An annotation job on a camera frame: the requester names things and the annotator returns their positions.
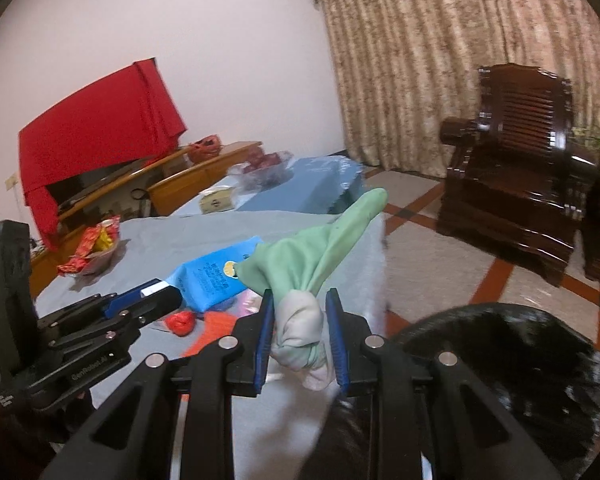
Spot beige patterned curtain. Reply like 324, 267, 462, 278
300, 0, 600, 181

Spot dark red fruits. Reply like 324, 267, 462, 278
242, 152, 283, 173

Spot blue plastic packet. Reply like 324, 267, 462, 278
162, 236, 268, 313

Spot red cloth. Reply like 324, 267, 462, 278
18, 57, 188, 253

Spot red crumpled wrapper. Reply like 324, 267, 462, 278
165, 310, 197, 337

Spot green face mask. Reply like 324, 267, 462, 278
235, 187, 388, 393

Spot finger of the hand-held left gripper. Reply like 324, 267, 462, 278
47, 287, 184, 357
36, 291, 147, 335

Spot pink face mask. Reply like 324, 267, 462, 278
235, 292, 263, 318

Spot dark wooden armchair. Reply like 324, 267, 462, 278
437, 63, 598, 288

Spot cream tissue box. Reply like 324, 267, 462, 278
199, 186, 236, 213

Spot orange-red paper sheet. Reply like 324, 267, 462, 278
182, 310, 241, 361

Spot red mesh bag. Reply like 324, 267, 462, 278
187, 134, 222, 163

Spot black round bin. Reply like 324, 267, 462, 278
300, 302, 600, 480

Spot glass fruit bowl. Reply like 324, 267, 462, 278
228, 152, 296, 191

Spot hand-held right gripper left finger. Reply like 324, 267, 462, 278
40, 289, 276, 480

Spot blue tablecloth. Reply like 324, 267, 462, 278
237, 156, 366, 216

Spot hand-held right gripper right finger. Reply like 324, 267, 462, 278
325, 287, 563, 480

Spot black television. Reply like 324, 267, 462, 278
45, 157, 151, 211

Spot grey table blanket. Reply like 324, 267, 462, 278
32, 210, 388, 480

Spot bowl of red snack packets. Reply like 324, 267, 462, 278
55, 215, 123, 276

